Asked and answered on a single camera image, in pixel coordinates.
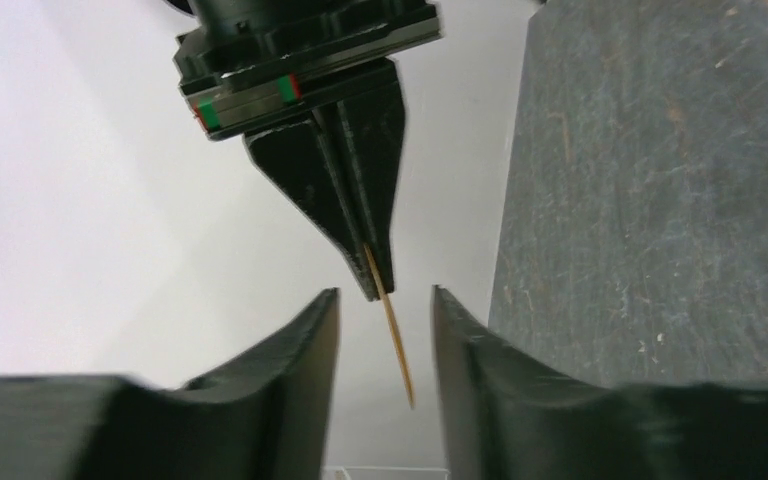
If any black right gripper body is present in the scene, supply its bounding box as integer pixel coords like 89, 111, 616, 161
172, 1, 442, 141

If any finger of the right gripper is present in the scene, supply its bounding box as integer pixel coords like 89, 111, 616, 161
245, 119, 374, 301
314, 58, 406, 295

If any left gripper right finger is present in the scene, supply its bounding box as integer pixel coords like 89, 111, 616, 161
432, 286, 768, 479

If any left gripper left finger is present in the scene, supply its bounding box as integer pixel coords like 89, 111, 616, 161
0, 288, 340, 479

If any brown paper coffee filter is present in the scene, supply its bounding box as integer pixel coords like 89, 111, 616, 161
363, 244, 416, 410

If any white wire shelf rack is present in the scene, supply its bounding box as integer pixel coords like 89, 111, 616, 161
320, 466, 450, 480

